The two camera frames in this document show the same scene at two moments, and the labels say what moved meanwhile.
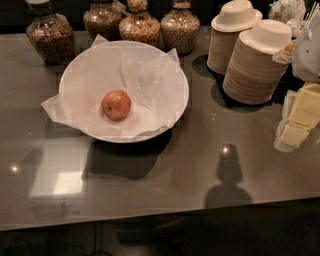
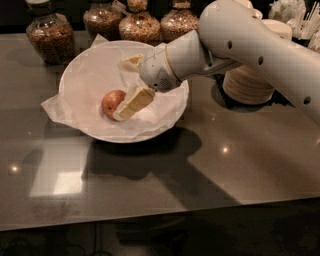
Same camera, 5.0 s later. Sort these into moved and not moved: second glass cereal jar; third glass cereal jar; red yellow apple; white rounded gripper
Moved: white rounded gripper
Not moved: red yellow apple; third glass cereal jar; second glass cereal jar
